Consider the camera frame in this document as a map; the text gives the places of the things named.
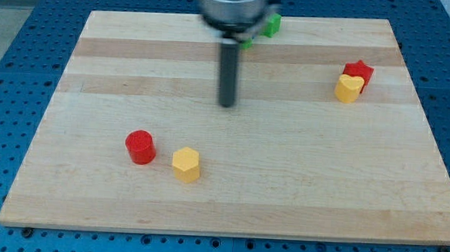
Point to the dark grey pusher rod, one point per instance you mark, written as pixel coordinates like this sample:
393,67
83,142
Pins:
229,56

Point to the silver round tool flange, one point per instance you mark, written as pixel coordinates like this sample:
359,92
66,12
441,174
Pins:
237,19

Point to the small green block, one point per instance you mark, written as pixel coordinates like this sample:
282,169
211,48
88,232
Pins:
247,44

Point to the green block behind flange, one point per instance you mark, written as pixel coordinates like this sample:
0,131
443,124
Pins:
272,25

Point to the yellow hexagon block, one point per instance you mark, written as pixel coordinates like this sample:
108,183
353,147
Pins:
185,164

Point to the yellow heart block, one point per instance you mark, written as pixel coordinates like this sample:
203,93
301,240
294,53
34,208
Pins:
348,88

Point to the wooden board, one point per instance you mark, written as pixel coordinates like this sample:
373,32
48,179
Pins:
288,161

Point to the red star block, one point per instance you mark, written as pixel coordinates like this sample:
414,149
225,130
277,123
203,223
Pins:
359,69

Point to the red cylinder block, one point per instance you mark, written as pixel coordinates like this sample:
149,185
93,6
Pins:
140,147

